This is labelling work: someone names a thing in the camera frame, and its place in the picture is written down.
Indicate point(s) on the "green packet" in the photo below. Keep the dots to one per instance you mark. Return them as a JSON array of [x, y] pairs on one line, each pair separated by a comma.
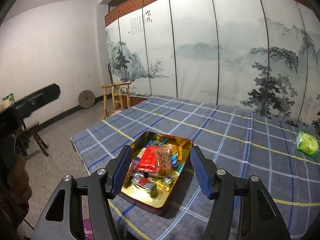
[[307, 143]]

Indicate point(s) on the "red tin box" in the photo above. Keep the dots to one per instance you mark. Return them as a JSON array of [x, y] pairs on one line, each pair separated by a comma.
[[140, 196]]

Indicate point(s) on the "round millstone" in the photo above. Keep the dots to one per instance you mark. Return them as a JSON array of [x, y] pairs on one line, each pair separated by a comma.
[[86, 99]]

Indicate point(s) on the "clear packet of orange snacks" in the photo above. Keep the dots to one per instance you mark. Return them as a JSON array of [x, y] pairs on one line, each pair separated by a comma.
[[163, 163]]

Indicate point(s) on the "dark grey snack packet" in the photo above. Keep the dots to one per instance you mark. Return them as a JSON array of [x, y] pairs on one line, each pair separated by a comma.
[[143, 182]]

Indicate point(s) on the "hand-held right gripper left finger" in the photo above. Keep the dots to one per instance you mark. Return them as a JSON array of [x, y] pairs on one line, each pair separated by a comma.
[[122, 170]]

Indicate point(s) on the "yellow candy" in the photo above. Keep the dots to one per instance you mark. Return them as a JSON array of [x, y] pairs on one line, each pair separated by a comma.
[[165, 183]]

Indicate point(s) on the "red snack packet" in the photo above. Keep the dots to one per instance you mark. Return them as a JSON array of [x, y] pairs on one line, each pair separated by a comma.
[[148, 160]]

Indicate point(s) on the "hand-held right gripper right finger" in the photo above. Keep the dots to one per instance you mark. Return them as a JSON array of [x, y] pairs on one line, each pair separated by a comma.
[[202, 172]]

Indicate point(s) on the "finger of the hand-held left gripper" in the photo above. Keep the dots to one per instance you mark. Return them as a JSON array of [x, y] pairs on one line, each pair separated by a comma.
[[37, 98]]

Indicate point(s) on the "landscape painted folding screen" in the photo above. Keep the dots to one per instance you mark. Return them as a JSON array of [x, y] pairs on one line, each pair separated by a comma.
[[200, 30]]

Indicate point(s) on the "green box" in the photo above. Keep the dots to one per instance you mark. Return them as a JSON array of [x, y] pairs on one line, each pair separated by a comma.
[[8, 98]]

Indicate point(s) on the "bamboo chair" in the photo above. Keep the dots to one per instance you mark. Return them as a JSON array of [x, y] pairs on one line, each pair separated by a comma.
[[117, 97]]

